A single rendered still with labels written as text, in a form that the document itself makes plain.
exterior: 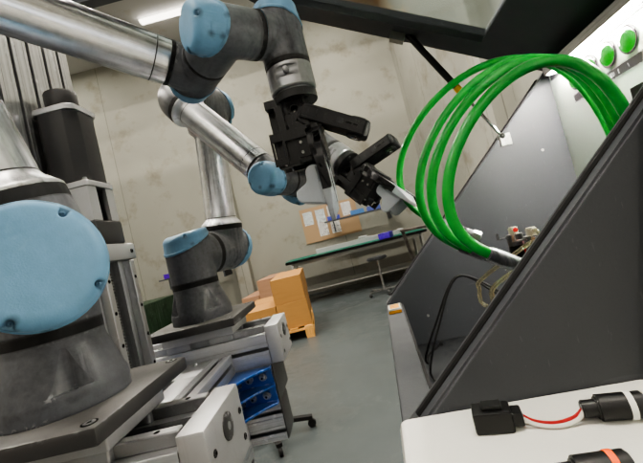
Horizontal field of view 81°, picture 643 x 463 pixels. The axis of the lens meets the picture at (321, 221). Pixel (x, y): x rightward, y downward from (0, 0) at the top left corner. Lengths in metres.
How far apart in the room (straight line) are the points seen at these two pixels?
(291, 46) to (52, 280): 0.45
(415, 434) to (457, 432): 0.04
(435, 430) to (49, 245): 0.38
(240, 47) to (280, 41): 0.07
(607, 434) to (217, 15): 0.61
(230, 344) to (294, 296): 3.93
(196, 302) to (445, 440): 0.73
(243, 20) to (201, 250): 0.58
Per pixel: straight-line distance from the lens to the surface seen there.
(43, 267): 0.42
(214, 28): 0.60
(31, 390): 0.56
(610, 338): 0.44
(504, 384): 0.42
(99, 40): 0.69
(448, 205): 0.48
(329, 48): 9.59
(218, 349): 0.99
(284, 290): 4.88
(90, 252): 0.42
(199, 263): 0.99
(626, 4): 0.88
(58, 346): 0.56
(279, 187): 0.83
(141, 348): 0.89
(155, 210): 9.56
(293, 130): 0.60
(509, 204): 1.09
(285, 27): 0.66
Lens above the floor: 1.16
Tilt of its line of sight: 2 degrees up
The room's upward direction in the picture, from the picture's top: 14 degrees counter-clockwise
